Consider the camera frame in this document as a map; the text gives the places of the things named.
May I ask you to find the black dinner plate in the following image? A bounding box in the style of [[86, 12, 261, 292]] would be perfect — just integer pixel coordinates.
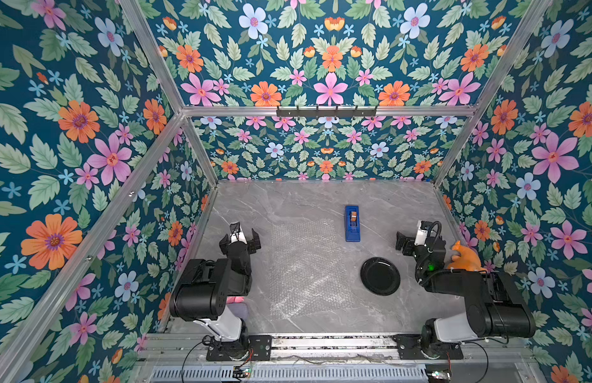
[[360, 257, 401, 296]]

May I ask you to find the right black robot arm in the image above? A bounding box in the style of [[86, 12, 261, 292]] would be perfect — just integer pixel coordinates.
[[396, 229, 535, 359]]

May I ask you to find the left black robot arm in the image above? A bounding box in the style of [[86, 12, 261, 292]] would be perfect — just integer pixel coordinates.
[[168, 223, 262, 360]]

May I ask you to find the pink toy clock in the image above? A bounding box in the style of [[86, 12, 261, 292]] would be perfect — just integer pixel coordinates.
[[227, 296, 244, 305]]

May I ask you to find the blue tape dispenser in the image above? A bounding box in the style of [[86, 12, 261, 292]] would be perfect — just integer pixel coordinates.
[[344, 205, 361, 243]]

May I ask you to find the orange plush toy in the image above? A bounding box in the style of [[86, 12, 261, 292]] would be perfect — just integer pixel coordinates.
[[445, 241, 484, 272]]

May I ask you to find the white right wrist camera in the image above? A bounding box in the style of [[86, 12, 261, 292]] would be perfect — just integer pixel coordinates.
[[414, 220, 432, 246]]

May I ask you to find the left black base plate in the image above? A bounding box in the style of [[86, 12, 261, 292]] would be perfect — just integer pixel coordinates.
[[206, 335, 273, 363]]

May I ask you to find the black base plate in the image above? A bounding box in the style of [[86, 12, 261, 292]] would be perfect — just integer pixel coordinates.
[[206, 335, 273, 363], [392, 334, 464, 361]]

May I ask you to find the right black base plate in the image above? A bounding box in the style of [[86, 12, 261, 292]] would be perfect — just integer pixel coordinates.
[[392, 334, 464, 361]]

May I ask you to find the white slotted cable duct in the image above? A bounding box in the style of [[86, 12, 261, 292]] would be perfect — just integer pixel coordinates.
[[150, 365, 429, 382]]

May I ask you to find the black wall hook rail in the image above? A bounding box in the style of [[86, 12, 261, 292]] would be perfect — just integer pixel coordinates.
[[275, 105, 377, 119]]

